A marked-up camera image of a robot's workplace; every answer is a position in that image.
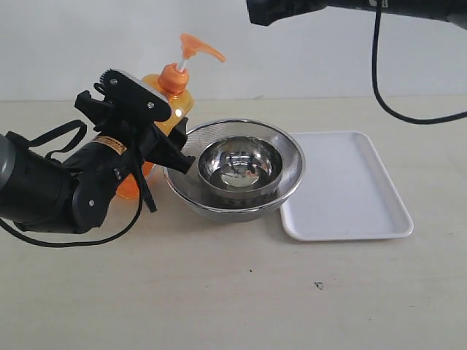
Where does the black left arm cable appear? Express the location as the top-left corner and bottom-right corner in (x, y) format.
(0, 120), (158, 248)

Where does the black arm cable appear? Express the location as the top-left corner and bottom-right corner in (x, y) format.
(0, 120), (158, 248)
(371, 0), (467, 125)

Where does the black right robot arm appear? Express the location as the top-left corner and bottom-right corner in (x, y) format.
(246, 0), (466, 29)

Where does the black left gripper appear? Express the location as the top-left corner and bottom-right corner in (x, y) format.
(74, 69), (196, 175)

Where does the steel mesh strainer basin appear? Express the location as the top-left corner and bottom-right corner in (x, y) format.
(163, 118), (306, 223)

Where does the small stainless steel bowl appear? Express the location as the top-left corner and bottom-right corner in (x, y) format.
(197, 135), (284, 200)

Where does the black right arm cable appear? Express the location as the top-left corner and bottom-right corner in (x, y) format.
(371, 0), (467, 125)

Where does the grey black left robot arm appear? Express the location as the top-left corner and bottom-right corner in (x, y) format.
(1, 69), (194, 234)

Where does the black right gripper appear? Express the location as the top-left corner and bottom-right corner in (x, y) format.
(246, 0), (328, 26)

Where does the white plastic tray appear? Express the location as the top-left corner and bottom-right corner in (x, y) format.
(280, 131), (414, 242)

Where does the orange soap pump bottle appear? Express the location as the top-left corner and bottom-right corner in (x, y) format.
(115, 33), (226, 200)

